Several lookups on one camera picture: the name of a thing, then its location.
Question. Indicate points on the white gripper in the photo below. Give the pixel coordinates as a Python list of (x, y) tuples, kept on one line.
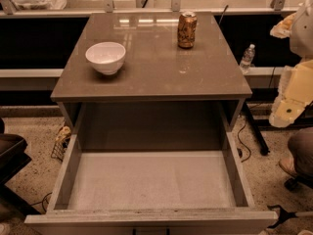
[(303, 29)]

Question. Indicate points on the orange soda can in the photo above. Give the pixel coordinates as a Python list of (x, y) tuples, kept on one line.
[(186, 31)]

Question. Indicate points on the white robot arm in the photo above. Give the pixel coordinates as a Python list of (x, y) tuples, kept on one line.
[(301, 42)]

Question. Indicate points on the grey cabinet with glossy top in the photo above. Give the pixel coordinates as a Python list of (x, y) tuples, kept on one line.
[(164, 98)]

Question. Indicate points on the open grey top drawer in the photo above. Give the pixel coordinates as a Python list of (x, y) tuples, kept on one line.
[(158, 168)]

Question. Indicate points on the clear plastic water bottle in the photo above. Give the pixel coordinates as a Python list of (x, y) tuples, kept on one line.
[(247, 58)]

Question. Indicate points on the black table leg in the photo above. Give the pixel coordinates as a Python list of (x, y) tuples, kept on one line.
[(264, 150)]

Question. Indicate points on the seated person leg and shoe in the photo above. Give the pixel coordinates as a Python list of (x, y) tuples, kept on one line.
[(300, 163)]

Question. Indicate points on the black grabber tool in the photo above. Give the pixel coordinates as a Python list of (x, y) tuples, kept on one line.
[(284, 215)]

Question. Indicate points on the white ceramic bowl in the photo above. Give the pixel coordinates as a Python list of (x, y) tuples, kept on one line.
[(106, 57)]

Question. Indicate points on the black chair at left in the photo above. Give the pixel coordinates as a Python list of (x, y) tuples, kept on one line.
[(12, 160)]

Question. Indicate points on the wire basket on floor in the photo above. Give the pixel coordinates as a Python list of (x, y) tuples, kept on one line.
[(61, 143)]

